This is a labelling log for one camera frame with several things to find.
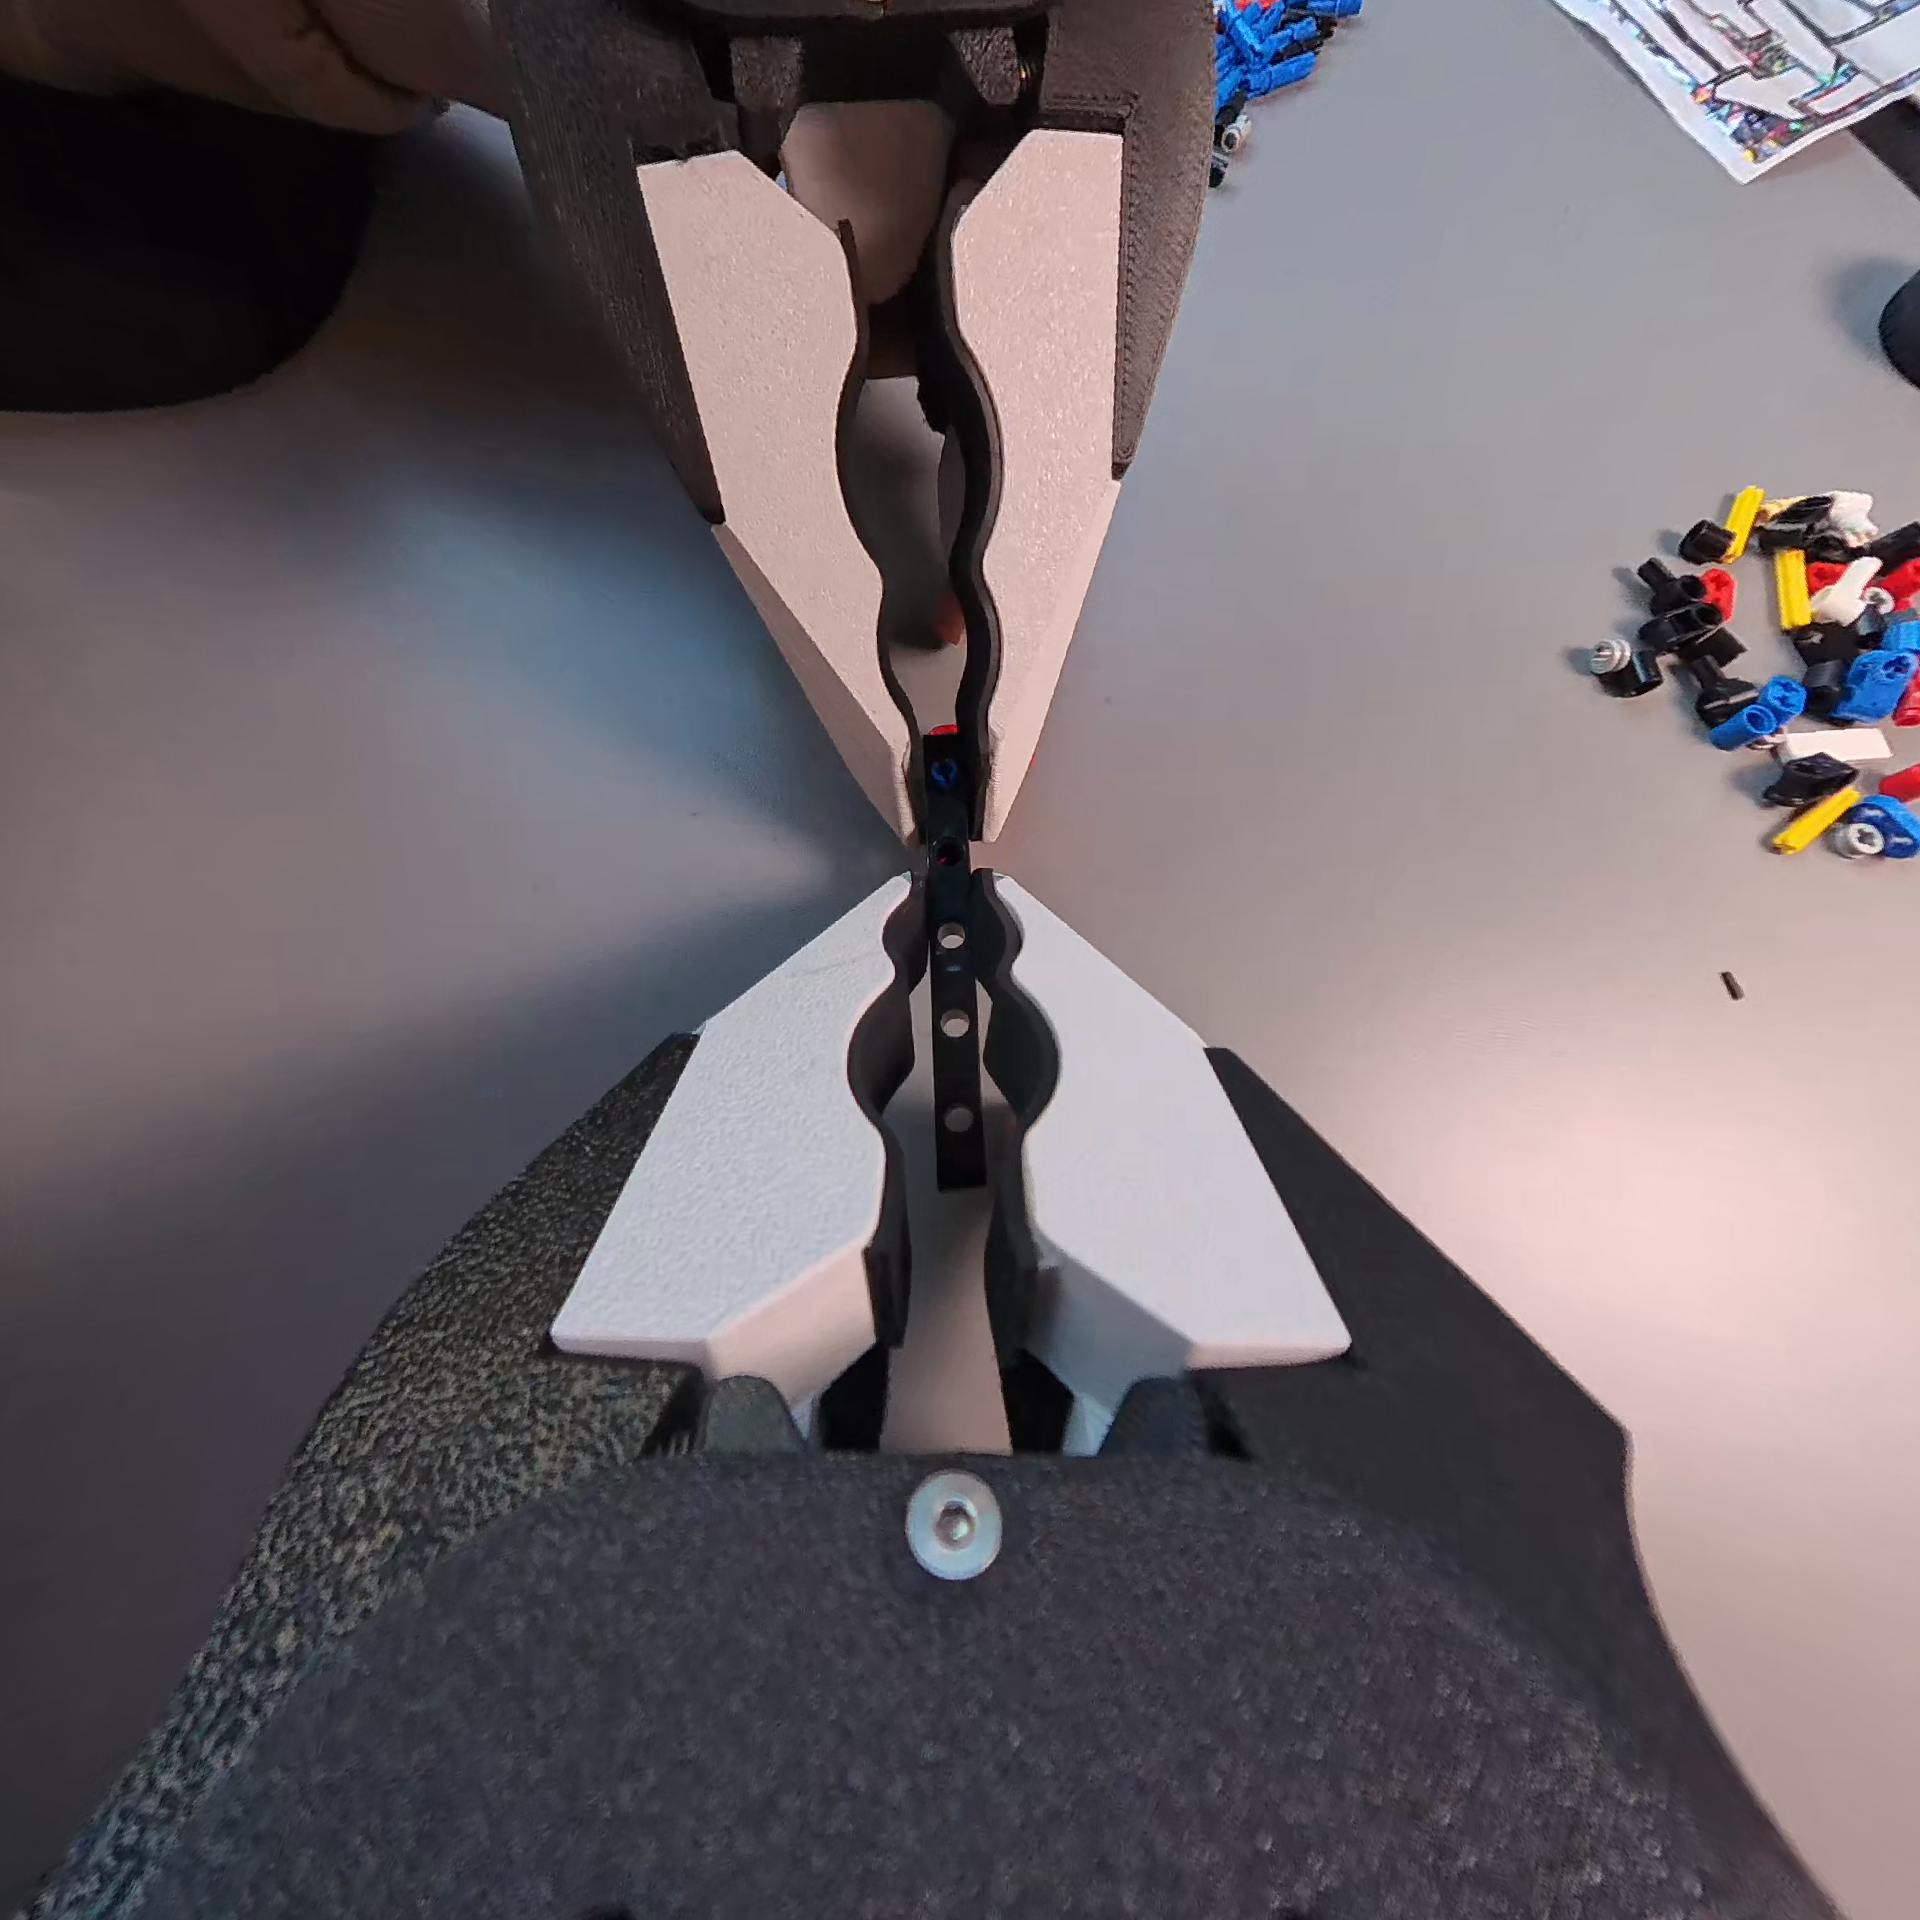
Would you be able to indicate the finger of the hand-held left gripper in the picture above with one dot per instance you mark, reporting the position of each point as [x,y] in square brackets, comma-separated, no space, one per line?
[751,375]
[1050,375]

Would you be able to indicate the red angled lego beam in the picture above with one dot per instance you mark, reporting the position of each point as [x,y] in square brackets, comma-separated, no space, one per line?
[946,621]

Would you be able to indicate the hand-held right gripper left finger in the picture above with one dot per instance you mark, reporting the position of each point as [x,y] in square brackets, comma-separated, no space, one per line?
[735,1201]

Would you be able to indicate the pile of blue lego pins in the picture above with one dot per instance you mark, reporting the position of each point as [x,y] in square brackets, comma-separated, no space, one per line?
[1266,61]

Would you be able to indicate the black rubber tyre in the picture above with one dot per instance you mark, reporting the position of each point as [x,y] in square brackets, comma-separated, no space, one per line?
[1904,323]

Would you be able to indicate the lego sticker sheet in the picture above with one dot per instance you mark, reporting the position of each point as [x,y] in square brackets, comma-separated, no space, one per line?
[1723,77]

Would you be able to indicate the pile of mixed lego pieces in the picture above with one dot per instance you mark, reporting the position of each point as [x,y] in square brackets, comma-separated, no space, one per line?
[1875,682]

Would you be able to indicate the long black lego beam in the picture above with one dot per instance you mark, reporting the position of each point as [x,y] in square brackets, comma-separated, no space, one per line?
[955,984]

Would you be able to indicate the person's left forearm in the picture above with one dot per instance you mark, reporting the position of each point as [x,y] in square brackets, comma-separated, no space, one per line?
[346,61]

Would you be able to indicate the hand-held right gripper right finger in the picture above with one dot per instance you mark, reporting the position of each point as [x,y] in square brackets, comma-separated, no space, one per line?
[1185,1201]

